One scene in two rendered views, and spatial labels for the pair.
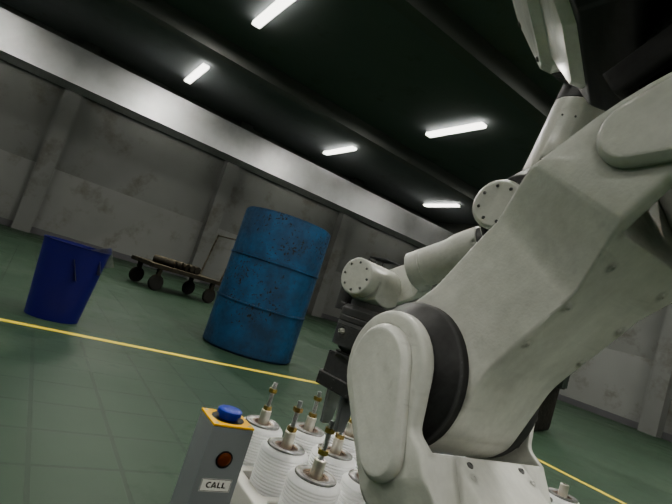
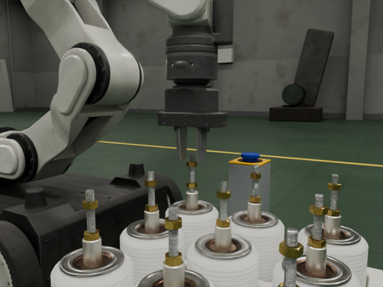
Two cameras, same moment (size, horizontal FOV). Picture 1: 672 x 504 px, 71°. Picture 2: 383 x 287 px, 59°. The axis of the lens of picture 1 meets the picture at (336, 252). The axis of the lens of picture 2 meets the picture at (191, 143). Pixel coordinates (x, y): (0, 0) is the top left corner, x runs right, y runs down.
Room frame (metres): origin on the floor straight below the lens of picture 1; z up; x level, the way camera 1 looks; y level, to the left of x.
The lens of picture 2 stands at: (1.37, -0.36, 0.45)
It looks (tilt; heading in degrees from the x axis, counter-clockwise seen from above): 8 degrees down; 152
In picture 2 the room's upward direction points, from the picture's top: straight up
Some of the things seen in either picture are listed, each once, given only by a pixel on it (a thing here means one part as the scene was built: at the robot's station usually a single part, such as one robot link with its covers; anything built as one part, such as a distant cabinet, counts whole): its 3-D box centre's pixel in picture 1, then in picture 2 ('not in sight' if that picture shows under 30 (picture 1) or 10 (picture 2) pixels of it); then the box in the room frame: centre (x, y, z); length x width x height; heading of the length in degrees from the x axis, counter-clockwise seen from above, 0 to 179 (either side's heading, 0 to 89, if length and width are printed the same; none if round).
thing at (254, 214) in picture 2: (288, 440); (254, 211); (0.95, -0.02, 0.26); 0.02 x 0.02 x 0.03
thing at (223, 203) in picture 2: not in sight; (223, 209); (1.01, -0.12, 0.30); 0.01 x 0.01 x 0.08
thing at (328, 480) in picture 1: (315, 476); (191, 207); (0.85, -0.08, 0.25); 0.08 x 0.08 x 0.01
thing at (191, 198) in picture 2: (317, 468); (191, 200); (0.85, -0.08, 0.26); 0.02 x 0.02 x 0.03
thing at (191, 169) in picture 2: (326, 441); (191, 175); (0.85, -0.08, 0.31); 0.01 x 0.01 x 0.08
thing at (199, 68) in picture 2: (351, 358); (192, 90); (0.85, -0.08, 0.46); 0.13 x 0.10 x 0.12; 39
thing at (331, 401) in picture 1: (328, 404); (203, 143); (0.86, -0.07, 0.37); 0.03 x 0.02 x 0.06; 129
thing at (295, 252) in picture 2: not in sight; (290, 249); (1.17, -0.16, 0.32); 0.02 x 0.02 x 0.01; 50
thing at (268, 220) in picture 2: (286, 446); (254, 219); (0.95, -0.02, 0.25); 0.08 x 0.08 x 0.01
